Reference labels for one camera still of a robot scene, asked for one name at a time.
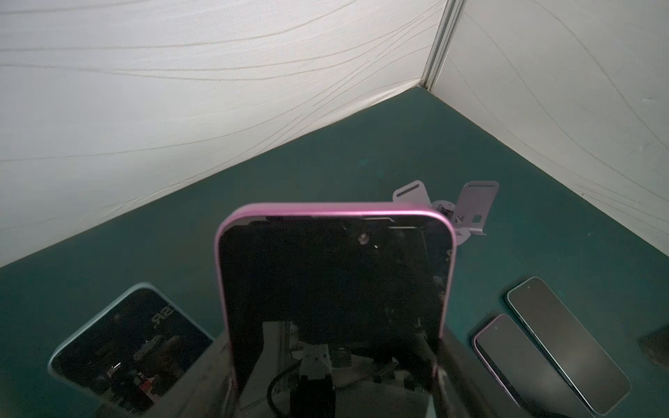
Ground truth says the purple phone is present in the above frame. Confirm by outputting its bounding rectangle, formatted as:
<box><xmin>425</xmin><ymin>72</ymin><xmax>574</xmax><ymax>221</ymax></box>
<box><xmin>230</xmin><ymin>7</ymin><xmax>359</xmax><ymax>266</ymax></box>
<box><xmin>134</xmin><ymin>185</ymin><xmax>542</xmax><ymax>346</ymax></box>
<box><xmin>214</xmin><ymin>202</ymin><xmax>456</xmax><ymax>388</ymax></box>
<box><xmin>471</xmin><ymin>315</ymin><xmax>592</xmax><ymax>418</ymax></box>

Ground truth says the purple round stand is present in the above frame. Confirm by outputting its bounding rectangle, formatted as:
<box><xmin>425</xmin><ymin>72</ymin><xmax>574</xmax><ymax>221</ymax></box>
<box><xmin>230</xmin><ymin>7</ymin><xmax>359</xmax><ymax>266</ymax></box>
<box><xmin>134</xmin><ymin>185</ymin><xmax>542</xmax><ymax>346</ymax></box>
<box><xmin>432</xmin><ymin>181</ymin><xmax>499</xmax><ymax>246</ymax></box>
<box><xmin>392</xmin><ymin>180</ymin><xmax>431</xmax><ymax>207</ymax></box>

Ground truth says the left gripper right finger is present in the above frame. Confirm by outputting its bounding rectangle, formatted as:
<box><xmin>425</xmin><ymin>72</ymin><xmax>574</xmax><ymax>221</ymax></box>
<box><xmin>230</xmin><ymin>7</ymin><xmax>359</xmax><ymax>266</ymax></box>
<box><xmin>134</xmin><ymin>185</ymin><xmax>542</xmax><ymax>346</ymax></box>
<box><xmin>433</xmin><ymin>327</ymin><xmax>523</xmax><ymax>417</ymax></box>

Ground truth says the black back-left phone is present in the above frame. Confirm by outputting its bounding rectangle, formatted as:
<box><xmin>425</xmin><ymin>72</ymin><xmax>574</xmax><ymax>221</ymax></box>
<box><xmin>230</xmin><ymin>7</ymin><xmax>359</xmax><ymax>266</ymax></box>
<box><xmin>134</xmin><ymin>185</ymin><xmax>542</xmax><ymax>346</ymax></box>
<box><xmin>48</xmin><ymin>283</ymin><xmax>214</xmax><ymax>416</ymax></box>

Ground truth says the white edged phone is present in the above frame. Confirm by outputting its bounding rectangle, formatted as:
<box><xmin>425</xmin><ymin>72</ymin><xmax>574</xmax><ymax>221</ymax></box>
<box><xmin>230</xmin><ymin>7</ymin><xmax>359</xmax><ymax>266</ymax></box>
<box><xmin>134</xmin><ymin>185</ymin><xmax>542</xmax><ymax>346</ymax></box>
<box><xmin>505</xmin><ymin>277</ymin><xmax>631</xmax><ymax>416</ymax></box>

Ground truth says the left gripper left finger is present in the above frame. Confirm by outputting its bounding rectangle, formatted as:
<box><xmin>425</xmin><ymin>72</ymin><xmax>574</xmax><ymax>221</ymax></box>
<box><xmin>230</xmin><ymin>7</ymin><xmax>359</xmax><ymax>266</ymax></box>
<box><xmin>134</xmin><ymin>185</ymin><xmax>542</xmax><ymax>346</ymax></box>
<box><xmin>142</xmin><ymin>334</ymin><xmax>233</xmax><ymax>418</ymax></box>

